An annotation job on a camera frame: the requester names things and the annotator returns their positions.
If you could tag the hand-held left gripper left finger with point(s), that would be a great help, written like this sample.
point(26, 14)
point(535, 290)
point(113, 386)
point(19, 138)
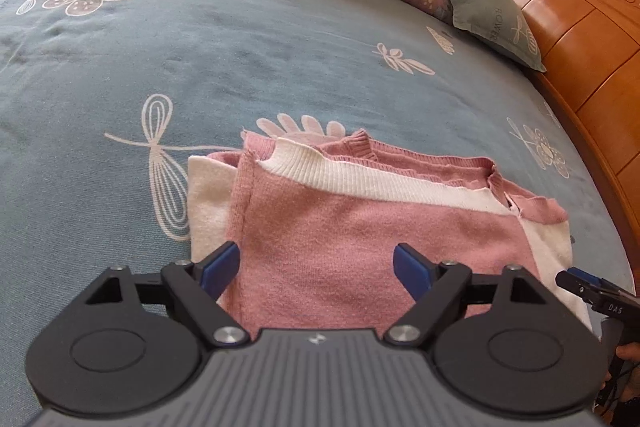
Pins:
point(220, 266)

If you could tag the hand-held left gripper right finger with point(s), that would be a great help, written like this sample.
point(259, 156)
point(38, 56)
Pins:
point(412, 269)

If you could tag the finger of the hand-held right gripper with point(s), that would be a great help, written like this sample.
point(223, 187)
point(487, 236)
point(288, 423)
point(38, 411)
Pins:
point(586, 274)
point(575, 284)

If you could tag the pink and cream knit sweater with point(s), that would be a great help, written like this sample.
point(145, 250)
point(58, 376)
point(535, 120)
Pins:
point(325, 232)

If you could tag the person's right forearm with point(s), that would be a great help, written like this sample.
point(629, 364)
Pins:
point(629, 413)

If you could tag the person's right hand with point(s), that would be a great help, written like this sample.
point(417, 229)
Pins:
point(629, 362)

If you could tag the blue floral bed sheet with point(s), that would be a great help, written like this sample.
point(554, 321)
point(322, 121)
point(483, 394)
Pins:
point(200, 57)

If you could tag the wooden headboard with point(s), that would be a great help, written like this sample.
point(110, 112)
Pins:
point(590, 42)

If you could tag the blue-green printed pillow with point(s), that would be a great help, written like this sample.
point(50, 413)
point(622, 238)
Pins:
point(495, 24)

